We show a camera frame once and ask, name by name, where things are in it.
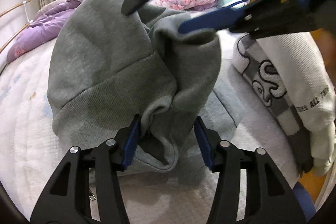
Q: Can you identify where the grey hooded sweatshirt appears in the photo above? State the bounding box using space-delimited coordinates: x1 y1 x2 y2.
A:
47 0 242 172

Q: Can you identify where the person's hand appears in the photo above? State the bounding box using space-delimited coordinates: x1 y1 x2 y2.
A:
314 29 335 81

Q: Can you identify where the purple floral quilt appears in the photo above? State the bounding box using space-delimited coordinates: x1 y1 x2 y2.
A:
6 0 217 64

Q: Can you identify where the green blue striped pillow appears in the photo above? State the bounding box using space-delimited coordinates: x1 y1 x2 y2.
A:
215 0 251 9

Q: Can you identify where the white patterned bed sheet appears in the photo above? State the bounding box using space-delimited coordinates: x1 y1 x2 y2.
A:
1 31 298 223

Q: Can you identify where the white grey printed sweatshirt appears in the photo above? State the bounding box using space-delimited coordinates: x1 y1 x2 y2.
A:
232 32 335 176

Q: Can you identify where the wooden bed side rail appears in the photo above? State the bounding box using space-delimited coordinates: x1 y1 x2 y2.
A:
1 0 31 53

